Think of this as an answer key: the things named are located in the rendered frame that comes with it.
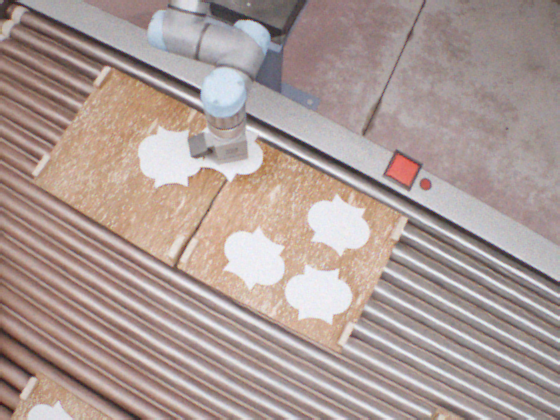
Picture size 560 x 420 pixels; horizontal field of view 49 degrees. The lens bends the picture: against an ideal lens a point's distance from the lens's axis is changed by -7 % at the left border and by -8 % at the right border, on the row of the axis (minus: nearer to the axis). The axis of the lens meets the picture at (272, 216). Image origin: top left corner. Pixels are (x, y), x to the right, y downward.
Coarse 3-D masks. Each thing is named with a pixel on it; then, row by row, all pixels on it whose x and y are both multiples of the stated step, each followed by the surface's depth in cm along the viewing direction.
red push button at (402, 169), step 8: (400, 160) 156; (408, 160) 156; (392, 168) 155; (400, 168) 155; (408, 168) 155; (416, 168) 155; (392, 176) 155; (400, 176) 155; (408, 176) 155; (408, 184) 154
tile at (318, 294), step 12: (300, 276) 147; (312, 276) 147; (324, 276) 147; (336, 276) 147; (288, 288) 146; (300, 288) 146; (312, 288) 146; (324, 288) 146; (336, 288) 146; (348, 288) 146; (288, 300) 145; (300, 300) 145; (312, 300) 145; (324, 300) 145; (336, 300) 145; (348, 300) 145; (300, 312) 144; (312, 312) 145; (324, 312) 145; (336, 312) 145
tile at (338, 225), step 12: (324, 204) 151; (336, 204) 151; (348, 204) 151; (312, 216) 150; (324, 216) 150; (336, 216) 150; (348, 216) 150; (360, 216) 150; (312, 228) 150; (324, 228) 149; (336, 228) 149; (348, 228) 150; (360, 228) 150; (312, 240) 149; (324, 240) 149; (336, 240) 149; (348, 240) 149; (360, 240) 149
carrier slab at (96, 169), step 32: (96, 96) 158; (128, 96) 158; (160, 96) 158; (96, 128) 156; (128, 128) 156; (192, 128) 156; (64, 160) 154; (96, 160) 154; (128, 160) 154; (64, 192) 151; (96, 192) 152; (128, 192) 152; (160, 192) 152; (192, 192) 152; (128, 224) 150; (160, 224) 150; (192, 224) 150; (160, 256) 148
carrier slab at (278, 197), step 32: (288, 160) 154; (224, 192) 152; (256, 192) 152; (288, 192) 152; (320, 192) 152; (352, 192) 153; (224, 224) 150; (256, 224) 150; (288, 224) 150; (384, 224) 151; (192, 256) 148; (224, 256) 148; (288, 256) 149; (320, 256) 149; (352, 256) 149; (384, 256) 149; (224, 288) 146; (256, 288) 147; (352, 288) 147; (288, 320) 145; (320, 320) 145; (352, 320) 145
